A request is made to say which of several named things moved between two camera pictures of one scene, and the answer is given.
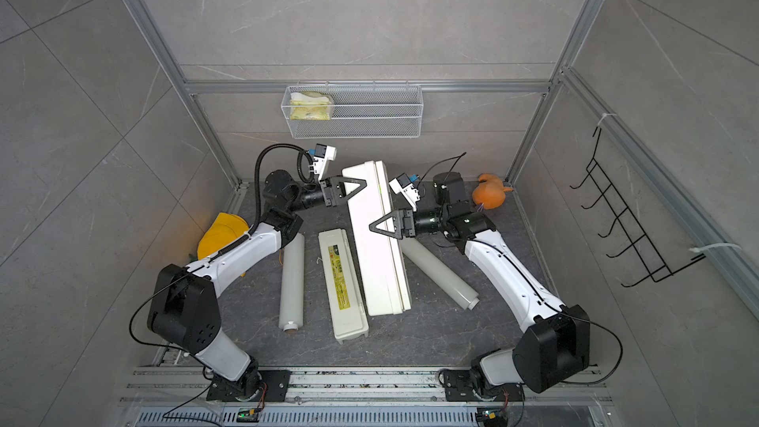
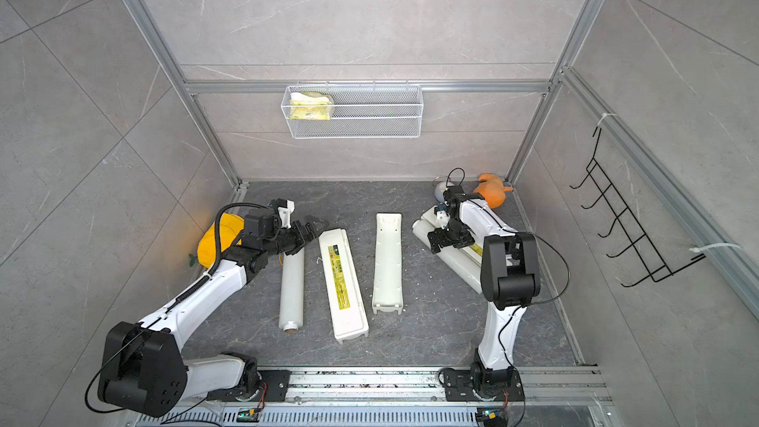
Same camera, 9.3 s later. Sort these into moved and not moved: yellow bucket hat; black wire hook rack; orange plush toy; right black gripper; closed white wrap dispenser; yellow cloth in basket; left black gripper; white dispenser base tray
Moved: left black gripper; right black gripper; white dispenser base tray
Not moved: yellow cloth in basket; black wire hook rack; yellow bucket hat; closed white wrap dispenser; orange plush toy
